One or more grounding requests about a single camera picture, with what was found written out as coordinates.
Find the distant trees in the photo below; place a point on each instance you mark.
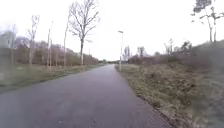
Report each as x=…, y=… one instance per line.
x=133, y=53

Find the large bare tree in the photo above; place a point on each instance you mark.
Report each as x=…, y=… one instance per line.
x=82, y=30

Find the tall thin pine trees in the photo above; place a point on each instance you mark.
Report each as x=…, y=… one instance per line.
x=210, y=20

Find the overgrown grass bank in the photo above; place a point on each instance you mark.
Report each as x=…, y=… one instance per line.
x=180, y=86

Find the grass verge with trees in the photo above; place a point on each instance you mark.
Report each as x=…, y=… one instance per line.
x=30, y=75

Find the grey asphalt path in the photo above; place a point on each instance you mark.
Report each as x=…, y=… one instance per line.
x=96, y=96

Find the street lamp pole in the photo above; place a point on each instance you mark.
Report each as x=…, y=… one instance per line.
x=120, y=50

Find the brown wood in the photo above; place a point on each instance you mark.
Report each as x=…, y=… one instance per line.
x=43, y=55

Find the row of bare trees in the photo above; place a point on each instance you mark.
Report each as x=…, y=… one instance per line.
x=40, y=43

